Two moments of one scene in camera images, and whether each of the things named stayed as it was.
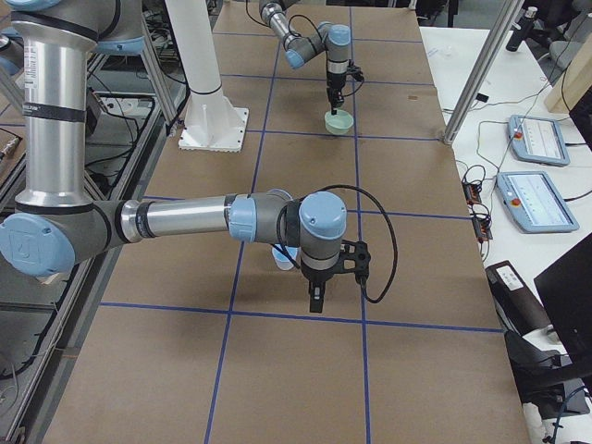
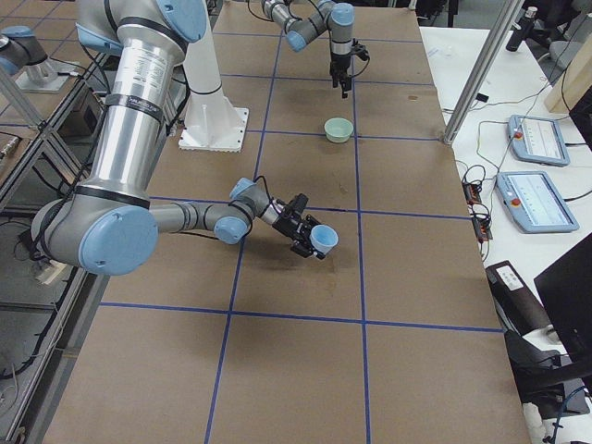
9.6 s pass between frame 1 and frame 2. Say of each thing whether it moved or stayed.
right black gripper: moved
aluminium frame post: stayed
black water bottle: stayed
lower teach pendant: stayed
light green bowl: moved
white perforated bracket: stayed
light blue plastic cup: moved
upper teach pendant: stayed
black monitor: stayed
